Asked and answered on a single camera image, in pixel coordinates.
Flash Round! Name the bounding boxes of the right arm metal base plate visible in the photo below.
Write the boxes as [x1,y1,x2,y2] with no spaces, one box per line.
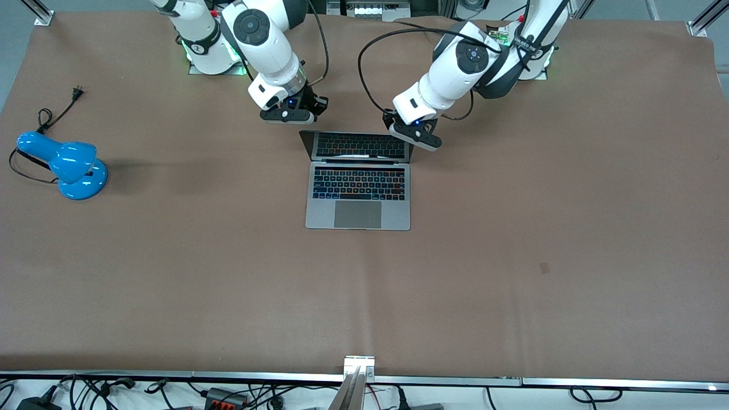
[187,51,249,76]

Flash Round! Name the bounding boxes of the silver laptop with black keyboard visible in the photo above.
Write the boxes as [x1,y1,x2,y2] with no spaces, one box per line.
[299,130,413,232]

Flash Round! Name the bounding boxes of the black lamp power cable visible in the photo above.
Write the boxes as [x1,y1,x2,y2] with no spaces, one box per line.
[8,85,86,186]

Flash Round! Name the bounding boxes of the white power strip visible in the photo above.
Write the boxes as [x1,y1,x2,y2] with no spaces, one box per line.
[341,0,412,21]

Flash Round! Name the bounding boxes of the aluminium table edge rail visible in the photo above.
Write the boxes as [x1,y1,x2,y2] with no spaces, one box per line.
[0,370,729,393]

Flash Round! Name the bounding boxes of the tangled black floor cables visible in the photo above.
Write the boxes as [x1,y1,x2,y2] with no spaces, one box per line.
[0,375,342,410]

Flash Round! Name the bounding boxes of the aluminium corner profile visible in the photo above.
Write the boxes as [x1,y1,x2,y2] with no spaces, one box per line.
[22,0,55,26]
[686,0,729,38]

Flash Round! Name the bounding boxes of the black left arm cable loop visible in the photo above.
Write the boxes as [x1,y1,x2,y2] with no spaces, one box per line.
[357,26,476,122]

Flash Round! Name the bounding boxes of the black power adapter brick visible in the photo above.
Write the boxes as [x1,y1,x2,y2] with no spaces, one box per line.
[16,393,63,410]

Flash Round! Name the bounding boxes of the black adapter with orange clips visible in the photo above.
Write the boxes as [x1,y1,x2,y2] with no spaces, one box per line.
[205,387,248,409]

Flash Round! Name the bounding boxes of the black floor cable loop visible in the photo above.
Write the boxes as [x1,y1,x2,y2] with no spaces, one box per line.
[570,386,624,405]

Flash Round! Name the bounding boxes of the aluminium profile post with bracket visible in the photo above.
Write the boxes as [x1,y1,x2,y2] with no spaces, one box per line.
[327,355,376,410]

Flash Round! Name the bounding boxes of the glossy blue desk lamp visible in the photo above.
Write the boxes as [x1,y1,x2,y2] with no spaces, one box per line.
[16,131,109,201]

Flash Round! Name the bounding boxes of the brown table cover mat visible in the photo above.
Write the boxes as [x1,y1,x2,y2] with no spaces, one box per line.
[0,11,729,382]

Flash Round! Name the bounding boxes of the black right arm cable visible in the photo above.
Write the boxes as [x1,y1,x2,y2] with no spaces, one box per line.
[306,0,331,87]

